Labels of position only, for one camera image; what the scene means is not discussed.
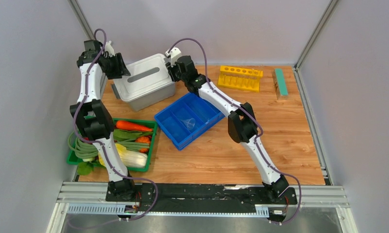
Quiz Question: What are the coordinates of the white tray lid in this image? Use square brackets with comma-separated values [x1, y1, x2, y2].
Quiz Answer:
[114, 53, 174, 98]

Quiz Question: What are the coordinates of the grey plastic tub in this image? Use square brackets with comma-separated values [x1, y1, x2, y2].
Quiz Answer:
[111, 83, 176, 112]

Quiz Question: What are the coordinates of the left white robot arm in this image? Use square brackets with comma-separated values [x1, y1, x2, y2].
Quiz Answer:
[70, 40, 137, 201]

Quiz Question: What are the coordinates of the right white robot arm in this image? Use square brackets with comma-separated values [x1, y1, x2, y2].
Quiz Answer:
[165, 55, 289, 203]

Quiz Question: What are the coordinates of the blue divided plastic tray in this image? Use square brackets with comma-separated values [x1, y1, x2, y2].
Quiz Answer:
[154, 93, 225, 150]

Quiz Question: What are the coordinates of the yellow test tube rack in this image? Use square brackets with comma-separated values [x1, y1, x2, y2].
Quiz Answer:
[217, 66, 263, 92]

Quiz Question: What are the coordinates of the green plastic vegetable tray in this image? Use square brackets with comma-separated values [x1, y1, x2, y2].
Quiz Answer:
[66, 118, 158, 175]

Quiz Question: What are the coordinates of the small orange carrot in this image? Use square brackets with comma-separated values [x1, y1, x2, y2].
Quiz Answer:
[135, 136, 151, 153]

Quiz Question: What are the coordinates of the yellow napa cabbage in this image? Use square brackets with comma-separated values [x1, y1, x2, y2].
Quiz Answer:
[115, 143, 147, 168]

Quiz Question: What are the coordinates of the green long beans bundle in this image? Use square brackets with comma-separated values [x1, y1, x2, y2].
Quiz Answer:
[67, 129, 153, 161]

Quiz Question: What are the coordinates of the green and gold box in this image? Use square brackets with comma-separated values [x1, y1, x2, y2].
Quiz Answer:
[273, 68, 289, 100]

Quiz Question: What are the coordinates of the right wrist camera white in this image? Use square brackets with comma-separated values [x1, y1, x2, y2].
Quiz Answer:
[164, 47, 182, 67]

